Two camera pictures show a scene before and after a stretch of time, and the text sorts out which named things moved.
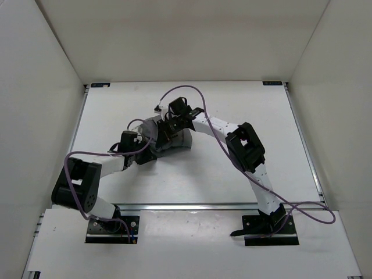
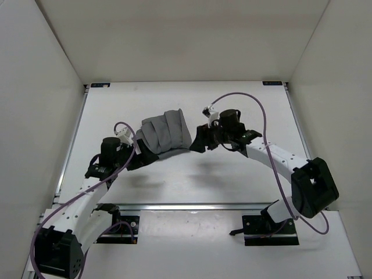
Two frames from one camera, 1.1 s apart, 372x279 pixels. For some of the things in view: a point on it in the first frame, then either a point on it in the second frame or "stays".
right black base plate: [260, 225] stays
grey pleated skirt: [147, 132] stays
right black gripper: [164, 134] to [201, 139]
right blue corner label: [272, 83] stays
